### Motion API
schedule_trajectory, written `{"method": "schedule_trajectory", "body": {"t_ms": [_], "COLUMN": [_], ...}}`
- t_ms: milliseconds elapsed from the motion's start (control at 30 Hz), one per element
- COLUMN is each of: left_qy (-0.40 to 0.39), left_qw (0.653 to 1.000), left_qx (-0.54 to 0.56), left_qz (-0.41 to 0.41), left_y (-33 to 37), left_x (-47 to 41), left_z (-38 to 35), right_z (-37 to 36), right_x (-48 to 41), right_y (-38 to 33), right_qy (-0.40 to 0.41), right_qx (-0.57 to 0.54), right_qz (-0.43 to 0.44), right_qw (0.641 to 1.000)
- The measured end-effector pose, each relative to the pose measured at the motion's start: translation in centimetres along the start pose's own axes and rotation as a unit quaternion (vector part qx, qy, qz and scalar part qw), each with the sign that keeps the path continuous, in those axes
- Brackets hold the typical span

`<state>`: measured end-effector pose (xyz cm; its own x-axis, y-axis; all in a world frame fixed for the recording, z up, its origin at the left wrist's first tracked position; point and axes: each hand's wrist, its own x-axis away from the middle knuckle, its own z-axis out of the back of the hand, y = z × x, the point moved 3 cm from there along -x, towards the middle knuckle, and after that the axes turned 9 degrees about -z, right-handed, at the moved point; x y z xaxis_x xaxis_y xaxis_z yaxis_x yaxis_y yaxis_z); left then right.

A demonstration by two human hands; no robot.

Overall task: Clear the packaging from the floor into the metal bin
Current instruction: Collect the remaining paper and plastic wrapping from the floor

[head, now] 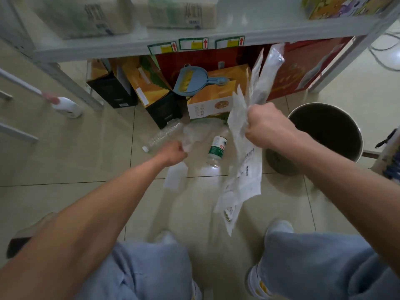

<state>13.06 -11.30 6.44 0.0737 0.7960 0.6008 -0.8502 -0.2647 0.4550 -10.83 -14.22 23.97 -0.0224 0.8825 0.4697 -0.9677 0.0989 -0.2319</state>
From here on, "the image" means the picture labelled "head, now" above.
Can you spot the person's right hand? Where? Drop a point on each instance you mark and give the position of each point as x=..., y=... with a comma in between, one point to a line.
x=270, y=126

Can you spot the person's left hand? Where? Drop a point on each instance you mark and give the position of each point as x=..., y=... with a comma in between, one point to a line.
x=172, y=154

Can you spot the person's right fingers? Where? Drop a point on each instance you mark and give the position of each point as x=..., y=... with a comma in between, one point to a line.
x=250, y=123

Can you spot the person's left fingers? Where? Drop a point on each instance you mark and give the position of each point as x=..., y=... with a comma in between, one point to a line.
x=184, y=152

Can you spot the clear plastic wrap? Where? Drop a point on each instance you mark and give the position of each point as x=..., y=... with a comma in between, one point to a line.
x=197, y=134

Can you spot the clear plastic bag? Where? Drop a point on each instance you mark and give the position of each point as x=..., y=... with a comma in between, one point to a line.
x=268, y=71

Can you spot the person's left forearm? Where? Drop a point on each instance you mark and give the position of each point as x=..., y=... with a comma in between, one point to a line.
x=78, y=231

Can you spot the person's right forearm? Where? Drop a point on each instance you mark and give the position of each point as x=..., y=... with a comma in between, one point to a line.
x=343, y=184

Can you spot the white paper scrap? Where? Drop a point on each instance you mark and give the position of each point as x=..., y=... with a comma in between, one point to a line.
x=176, y=178

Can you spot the empty clear plastic bottle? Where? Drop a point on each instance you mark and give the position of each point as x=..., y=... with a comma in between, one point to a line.
x=162, y=135

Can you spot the green label plastic bottle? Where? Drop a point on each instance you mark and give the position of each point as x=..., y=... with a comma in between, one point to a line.
x=216, y=149

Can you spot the orange and white carton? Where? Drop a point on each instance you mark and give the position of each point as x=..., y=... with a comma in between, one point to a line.
x=212, y=99

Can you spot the blue dustpan with brush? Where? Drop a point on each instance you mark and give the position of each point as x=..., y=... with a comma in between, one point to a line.
x=189, y=79

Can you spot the round grey waste bin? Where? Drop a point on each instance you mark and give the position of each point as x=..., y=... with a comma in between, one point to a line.
x=325, y=128

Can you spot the orange and black carton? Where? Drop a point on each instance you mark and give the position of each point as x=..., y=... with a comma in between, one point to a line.
x=150, y=84

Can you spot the green framed shelf label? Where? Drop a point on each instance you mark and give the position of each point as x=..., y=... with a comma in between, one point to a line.
x=160, y=48
x=193, y=44
x=229, y=42

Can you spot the white right shoe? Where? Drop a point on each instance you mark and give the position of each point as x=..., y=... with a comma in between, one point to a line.
x=278, y=226

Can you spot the white metal shelf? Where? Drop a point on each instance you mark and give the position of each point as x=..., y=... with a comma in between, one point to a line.
x=125, y=45

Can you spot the brown cardboard box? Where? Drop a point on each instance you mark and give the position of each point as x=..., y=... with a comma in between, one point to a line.
x=175, y=10
x=81, y=15

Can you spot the colourful printed box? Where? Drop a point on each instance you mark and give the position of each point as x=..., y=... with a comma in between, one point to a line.
x=340, y=6

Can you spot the light blue jeans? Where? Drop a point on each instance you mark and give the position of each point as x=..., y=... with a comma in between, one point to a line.
x=312, y=265

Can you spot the dark brown box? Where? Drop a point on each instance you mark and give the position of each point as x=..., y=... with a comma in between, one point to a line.
x=22, y=240

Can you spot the grey metal frame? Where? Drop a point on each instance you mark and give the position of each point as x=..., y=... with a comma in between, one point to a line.
x=18, y=132

